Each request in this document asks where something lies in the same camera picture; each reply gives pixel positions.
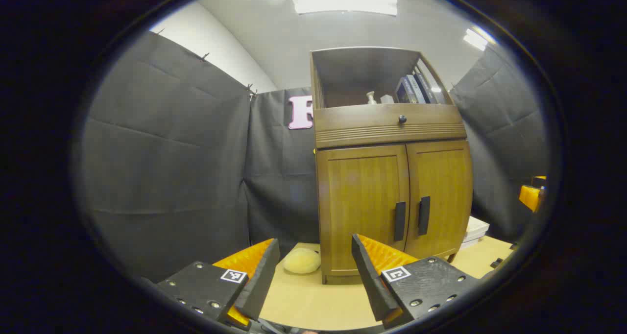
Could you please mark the wooden double-door shoe cabinet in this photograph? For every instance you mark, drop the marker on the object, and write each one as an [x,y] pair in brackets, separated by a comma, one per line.
[372,128]

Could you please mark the black backdrop cloth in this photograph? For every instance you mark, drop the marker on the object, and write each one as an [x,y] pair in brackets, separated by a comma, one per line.
[171,153]

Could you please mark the wooden shoe cabinet door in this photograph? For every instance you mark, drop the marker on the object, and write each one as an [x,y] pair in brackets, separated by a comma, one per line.
[443,192]
[360,206]

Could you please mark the small black object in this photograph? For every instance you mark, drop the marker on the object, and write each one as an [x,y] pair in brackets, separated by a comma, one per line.
[496,262]

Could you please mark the ceiling light panel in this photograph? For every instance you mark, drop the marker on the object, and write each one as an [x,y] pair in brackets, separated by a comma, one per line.
[475,39]
[343,1]

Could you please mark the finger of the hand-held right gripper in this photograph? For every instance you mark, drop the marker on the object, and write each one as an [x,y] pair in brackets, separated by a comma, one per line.
[539,181]
[530,198]

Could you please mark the white flat book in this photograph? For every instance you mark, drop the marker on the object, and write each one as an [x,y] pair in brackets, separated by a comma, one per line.
[471,241]

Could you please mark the wooden cabinet drawer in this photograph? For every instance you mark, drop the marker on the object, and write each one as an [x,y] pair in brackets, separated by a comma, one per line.
[372,126]

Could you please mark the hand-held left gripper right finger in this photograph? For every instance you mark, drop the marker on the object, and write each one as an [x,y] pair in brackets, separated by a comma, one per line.
[372,285]

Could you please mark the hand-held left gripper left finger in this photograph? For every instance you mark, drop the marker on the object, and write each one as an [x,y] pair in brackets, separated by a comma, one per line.
[262,277]

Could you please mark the small white vase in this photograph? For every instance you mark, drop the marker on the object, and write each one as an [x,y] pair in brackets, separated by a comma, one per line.
[371,98]

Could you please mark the white flat box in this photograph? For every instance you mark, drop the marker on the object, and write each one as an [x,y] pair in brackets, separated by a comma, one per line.
[477,226]

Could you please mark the dark blue book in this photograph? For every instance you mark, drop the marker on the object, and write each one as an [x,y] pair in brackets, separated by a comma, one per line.
[427,86]
[404,91]
[416,88]

